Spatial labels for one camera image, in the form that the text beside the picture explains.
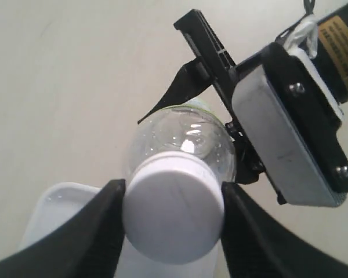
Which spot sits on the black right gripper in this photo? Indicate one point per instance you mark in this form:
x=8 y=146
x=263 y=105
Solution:
x=215 y=66

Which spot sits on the white bottle cap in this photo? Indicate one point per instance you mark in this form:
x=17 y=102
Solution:
x=173 y=209

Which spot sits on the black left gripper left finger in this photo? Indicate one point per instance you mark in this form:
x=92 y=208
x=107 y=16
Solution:
x=87 y=245

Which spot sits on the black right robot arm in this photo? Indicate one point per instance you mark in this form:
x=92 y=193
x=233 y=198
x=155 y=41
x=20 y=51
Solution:
x=330 y=64

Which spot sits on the white rectangular plastic tray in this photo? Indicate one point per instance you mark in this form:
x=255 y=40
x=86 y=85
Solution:
x=62 y=201

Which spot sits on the clear plastic drink bottle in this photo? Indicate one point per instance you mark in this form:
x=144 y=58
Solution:
x=191 y=128

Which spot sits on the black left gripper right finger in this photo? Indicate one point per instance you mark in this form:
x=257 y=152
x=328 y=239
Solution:
x=256 y=245

